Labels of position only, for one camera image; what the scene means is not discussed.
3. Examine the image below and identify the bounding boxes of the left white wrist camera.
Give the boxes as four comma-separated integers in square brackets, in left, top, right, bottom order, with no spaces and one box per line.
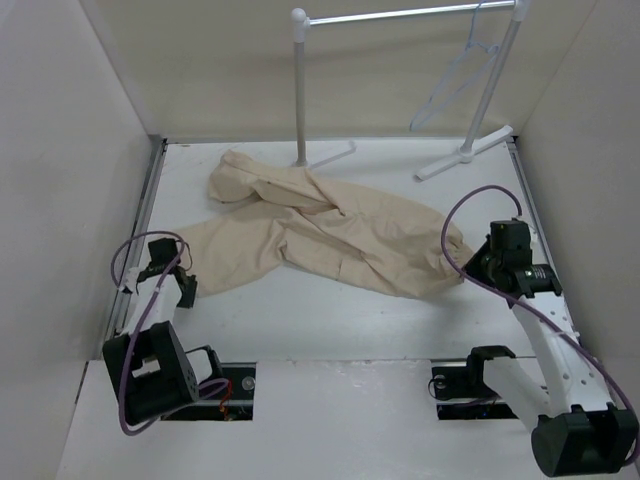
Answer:
[118,267,142,295]

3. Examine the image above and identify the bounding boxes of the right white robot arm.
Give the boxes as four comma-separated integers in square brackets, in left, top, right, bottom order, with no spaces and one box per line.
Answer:
[463,219,639,477]

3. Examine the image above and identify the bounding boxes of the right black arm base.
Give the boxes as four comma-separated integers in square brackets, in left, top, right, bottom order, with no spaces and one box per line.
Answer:
[427,365,517,421]

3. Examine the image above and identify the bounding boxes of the beige trousers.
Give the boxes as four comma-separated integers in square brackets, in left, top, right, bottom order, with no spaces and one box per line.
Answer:
[178,151,473,298]

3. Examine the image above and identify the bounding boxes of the light blue wire hanger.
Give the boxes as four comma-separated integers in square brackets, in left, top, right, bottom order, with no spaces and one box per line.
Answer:
[409,1,501,132]

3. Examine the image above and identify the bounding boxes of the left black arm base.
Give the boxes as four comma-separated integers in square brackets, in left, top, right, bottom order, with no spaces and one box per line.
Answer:
[161,363,257,422]

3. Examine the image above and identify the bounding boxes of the white clothes rack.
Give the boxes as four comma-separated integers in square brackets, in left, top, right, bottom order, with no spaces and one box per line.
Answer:
[291,0,531,181]

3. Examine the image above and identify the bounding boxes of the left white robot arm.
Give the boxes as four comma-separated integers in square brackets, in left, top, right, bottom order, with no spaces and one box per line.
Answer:
[102,231,232,436]

